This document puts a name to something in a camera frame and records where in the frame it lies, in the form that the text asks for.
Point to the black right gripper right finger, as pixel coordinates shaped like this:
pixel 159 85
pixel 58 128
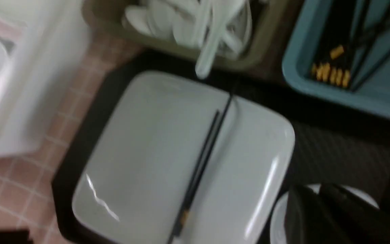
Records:
pixel 362 221

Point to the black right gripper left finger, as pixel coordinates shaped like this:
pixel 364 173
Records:
pixel 308 220

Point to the small white bowl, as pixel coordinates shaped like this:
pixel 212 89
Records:
pixel 277 229

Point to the black chopstick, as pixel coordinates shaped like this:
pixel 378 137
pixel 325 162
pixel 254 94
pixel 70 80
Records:
pixel 219 125
pixel 194 182

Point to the white square rice plate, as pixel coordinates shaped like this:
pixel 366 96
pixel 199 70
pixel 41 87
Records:
pixel 135 180

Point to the black serving tray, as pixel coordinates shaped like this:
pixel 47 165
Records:
pixel 335 143

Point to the blue plastic chopstick bin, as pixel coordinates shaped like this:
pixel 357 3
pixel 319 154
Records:
pixel 374 95

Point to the olive green spoon bin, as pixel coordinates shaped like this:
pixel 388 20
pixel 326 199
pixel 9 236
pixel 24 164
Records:
pixel 106 16

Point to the white spoon front of bin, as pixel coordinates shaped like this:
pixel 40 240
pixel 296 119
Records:
pixel 223 11

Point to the pink checkered tablecloth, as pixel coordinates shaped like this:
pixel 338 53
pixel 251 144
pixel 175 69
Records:
pixel 26 200

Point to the large white plastic tub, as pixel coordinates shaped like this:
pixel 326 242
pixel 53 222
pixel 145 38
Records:
pixel 51 38

